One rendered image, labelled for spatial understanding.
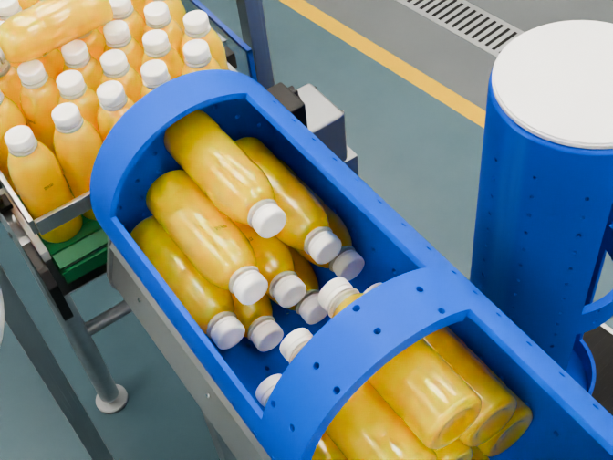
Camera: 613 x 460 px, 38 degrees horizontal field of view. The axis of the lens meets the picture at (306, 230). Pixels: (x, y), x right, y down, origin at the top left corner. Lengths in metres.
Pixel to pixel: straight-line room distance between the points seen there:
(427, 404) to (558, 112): 0.60
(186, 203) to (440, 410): 0.41
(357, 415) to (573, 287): 0.72
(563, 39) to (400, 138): 1.35
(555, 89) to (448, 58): 1.68
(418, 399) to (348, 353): 0.08
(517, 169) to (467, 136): 1.40
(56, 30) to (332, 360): 0.75
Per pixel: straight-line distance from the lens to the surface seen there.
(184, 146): 1.09
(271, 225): 1.02
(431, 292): 0.87
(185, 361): 1.26
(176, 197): 1.08
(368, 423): 0.88
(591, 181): 1.33
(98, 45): 1.48
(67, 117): 1.30
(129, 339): 2.39
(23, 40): 1.38
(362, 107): 2.85
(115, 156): 1.08
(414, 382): 0.85
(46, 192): 1.34
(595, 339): 2.16
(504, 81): 1.36
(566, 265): 1.48
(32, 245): 1.44
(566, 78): 1.38
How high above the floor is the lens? 1.93
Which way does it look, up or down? 50 degrees down
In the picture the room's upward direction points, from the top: 8 degrees counter-clockwise
